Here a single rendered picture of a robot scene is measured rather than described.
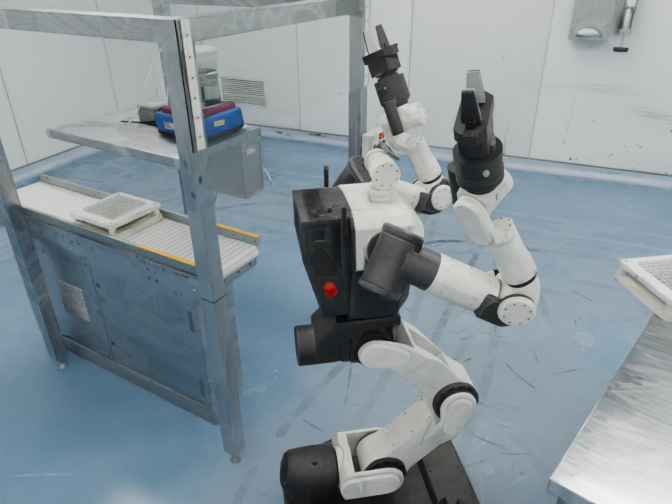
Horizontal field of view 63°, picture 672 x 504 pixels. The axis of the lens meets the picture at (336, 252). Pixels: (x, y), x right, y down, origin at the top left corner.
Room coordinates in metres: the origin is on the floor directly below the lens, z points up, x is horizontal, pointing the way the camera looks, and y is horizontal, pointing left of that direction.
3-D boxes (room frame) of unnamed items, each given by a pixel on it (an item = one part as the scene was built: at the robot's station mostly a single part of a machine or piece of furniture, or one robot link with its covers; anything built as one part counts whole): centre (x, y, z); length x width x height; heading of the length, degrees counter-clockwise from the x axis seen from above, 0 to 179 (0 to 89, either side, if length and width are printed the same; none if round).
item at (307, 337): (1.23, -0.02, 0.82); 0.28 x 0.13 x 0.18; 99
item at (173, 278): (2.03, 0.93, 0.75); 1.30 x 0.29 x 0.10; 59
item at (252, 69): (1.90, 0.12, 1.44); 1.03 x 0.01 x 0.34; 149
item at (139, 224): (1.99, 0.88, 0.82); 0.24 x 0.24 x 0.02; 59
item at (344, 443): (1.25, -0.09, 0.28); 0.21 x 0.20 x 0.13; 99
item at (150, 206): (1.99, 0.88, 0.87); 0.25 x 0.24 x 0.02; 149
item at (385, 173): (1.24, -0.11, 1.29); 0.10 x 0.07 x 0.09; 9
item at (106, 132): (1.82, 0.61, 1.22); 0.62 x 0.38 x 0.04; 59
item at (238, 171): (1.83, 0.37, 1.11); 0.22 x 0.11 x 0.20; 59
